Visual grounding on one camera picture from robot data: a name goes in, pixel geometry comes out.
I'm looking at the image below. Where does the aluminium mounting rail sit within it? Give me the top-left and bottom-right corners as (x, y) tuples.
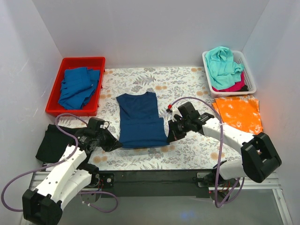
(30, 169), (293, 225)

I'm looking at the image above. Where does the magenta shirt in basket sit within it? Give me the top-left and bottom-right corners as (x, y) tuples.
(218, 72), (245, 92)

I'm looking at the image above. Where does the white plastic basket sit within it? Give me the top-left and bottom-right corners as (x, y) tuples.
(202, 50), (256, 98)

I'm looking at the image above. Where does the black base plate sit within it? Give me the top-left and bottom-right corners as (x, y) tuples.
(72, 169), (241, 199)

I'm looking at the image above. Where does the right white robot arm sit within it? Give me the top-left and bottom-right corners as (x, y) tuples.
(167, 102), (282, 186)

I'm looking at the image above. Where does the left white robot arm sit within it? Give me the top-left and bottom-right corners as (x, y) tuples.
(22, 117), (122, 225)

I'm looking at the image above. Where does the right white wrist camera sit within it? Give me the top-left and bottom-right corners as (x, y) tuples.
(166, 105), (182, 122)

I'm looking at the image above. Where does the teal t shirt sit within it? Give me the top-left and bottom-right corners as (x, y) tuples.
(204, 46), (244, 90)

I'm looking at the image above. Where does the black folded shirt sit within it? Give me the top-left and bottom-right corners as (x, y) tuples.
(36, 124), (94, 163)

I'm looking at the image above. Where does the red plastic bin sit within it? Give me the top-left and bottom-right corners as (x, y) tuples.
(45, 57), (105, 117)

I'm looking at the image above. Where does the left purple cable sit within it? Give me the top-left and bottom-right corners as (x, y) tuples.
(1, 113), (119, 213)

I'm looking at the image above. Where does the dark blue t shirt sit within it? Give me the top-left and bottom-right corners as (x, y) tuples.
(116, 91), (169, 149)

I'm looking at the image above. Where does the orange tie-dye folded shirt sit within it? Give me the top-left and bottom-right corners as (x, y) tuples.
(212, 95), (263, 135)

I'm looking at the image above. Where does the blue shirt in red bin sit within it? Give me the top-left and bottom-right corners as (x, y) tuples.
(58, 67), (101, 110)

